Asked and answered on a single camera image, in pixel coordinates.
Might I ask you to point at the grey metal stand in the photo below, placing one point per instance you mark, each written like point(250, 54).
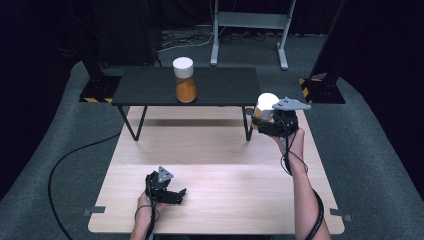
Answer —
point(250, 20)

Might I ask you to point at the black low shelf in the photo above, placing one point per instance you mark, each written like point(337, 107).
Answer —
point(226, 86)

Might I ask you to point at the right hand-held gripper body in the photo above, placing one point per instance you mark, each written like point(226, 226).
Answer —
point(286, 120)

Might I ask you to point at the black stand striped base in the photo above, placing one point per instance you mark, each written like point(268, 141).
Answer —
point(100, 88)
point(321, 90)

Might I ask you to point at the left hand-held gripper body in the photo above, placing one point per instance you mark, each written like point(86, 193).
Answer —
point(160, 193)

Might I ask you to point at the small grey round thing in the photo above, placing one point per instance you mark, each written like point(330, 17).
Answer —
point(249, 111)

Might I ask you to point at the orange spice jar white lid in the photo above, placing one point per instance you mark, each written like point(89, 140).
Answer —
point(266, 101)
point(186, 90)

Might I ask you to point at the person's right hand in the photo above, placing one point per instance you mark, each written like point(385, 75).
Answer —
point(295, 146)

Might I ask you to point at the person's left hand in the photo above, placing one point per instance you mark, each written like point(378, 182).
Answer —
point(145, 208)

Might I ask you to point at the grey table bracket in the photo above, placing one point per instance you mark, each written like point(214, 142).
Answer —
point(340, 214)
point(95, 210)

